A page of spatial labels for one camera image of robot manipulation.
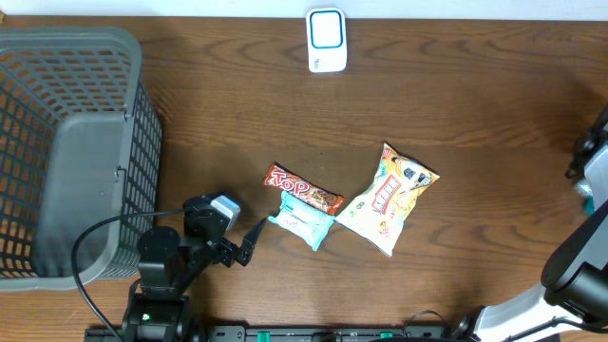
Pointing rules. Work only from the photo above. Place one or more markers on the yellow wiper bag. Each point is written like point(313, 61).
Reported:
point(378, 214)

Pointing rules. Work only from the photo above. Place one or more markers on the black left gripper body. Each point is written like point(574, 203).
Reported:
point(226, 253)

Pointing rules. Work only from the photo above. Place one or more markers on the white barcode scanner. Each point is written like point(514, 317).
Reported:
point(326, 40)

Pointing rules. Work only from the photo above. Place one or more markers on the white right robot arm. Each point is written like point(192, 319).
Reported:
point(572, 294)

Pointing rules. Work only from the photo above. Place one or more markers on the grey plastic basket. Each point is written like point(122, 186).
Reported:
point(80, 155)

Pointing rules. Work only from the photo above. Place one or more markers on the teal wet wipes pack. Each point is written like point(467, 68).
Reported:
point(303, 220)

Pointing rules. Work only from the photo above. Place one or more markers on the blue mouthwash bottle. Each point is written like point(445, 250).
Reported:
point(583, 188)

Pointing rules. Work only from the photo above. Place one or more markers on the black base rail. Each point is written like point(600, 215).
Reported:
point(242, 334)

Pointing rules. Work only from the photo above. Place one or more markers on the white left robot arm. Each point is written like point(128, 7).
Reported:
point(171, 262)

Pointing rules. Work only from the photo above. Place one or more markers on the orange Top chocolate bar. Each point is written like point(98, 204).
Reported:
point(315, 196)

